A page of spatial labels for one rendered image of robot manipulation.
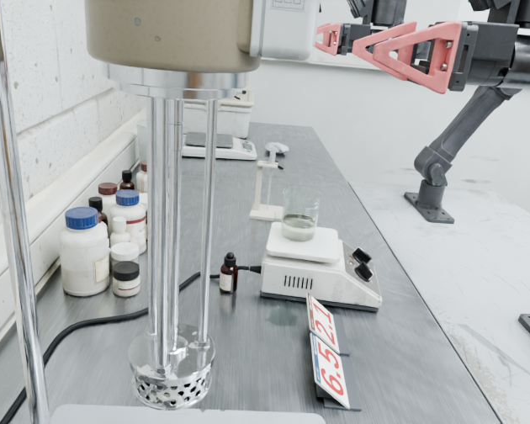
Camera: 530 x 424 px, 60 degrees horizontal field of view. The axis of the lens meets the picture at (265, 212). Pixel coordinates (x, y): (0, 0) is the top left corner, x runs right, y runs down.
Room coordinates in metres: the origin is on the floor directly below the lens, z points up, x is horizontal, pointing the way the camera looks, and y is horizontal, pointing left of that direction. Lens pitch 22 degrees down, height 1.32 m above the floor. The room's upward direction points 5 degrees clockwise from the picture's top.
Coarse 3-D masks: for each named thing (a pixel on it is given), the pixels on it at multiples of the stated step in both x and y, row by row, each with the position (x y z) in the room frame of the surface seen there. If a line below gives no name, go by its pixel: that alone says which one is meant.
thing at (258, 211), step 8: (256, 184) 1.01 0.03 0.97; (256, 192) 1.01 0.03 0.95; (256, 200) 1.01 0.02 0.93; (256, 208) 1.01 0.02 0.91; (264, 208) 1.03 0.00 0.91; (272, 208) 1.04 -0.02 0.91; (280, 208) 1.04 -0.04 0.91; (256, 216) 0.98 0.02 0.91; (264, 216) 0.98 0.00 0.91; (272, 216) 0.98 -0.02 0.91
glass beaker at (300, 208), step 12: (288, 192) 0.73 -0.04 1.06; (300, 192) 0.74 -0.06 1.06; (312, 192) 0.74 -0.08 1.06; (288, 204) 0.69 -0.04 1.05; (300, 204) 0.69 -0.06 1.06; (312, 204) 0.69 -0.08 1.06; (288, 216) 0.69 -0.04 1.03; (300, 216) 0.69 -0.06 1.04; (312, 216) 0.69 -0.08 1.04; (288, 228) 0.69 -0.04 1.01; (300, 228) 0.69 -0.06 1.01; (312, 228) 0.70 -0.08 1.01; (300, 240) 0.69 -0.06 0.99; (312, 240) 0.70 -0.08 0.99
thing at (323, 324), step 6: (312, 300) 0.60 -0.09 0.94; (312, 306) 0.58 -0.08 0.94; (318, 306) 0.60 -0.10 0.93; (318, 312) 0.58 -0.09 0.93; (324, 312) 0.59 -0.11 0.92; (318, 318) 0.56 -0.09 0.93; (324, 318) 0.58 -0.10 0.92; (330, 318) 0.59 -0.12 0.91; (318, 324) 0.55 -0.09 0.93; (324, 324) 0.56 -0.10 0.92; (330, 324) 0.57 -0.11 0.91; (318, 330) 0.53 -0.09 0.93; (324, 330) 0.54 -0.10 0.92; (330, 330) 0.56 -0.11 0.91; (324, 336) 0.53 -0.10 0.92; (330, 336) 0.54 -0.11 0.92; (330, 342) 0.52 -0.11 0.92
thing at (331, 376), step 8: (320, 344) 0.50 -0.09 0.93; (320, 352) 0.48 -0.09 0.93; (328, 352) 0.50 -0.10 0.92; (320, 360) 0.46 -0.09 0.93; (328, 360) 0.48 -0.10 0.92; (336, 360) 0.49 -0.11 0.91; (320, 368) 0.45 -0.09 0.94; (328, 368) 0.46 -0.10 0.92; (336, 368) 0.48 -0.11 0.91; (328, 376) 0.45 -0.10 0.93; (336, 376) 0.46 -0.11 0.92; (328, 384) 0.43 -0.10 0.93; (336, 384) 0.44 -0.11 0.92; (336, 392) 0.43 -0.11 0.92; (344, 400) 0.43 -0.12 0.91
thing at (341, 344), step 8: (320, 304) 0.61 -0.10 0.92; (336, 320) 0.60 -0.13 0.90; (336, 328) 0.58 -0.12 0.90; (320, 336) 0.52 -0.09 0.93; (336, 336) 0.56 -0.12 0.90; (344, 336) 0.56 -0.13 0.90; (328, 344) 0.52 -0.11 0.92; (336, 344) 0.53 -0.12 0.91; (344, 344) 0.54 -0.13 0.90; (336, 352) 0.52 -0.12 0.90; (344, 352) 0.52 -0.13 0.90
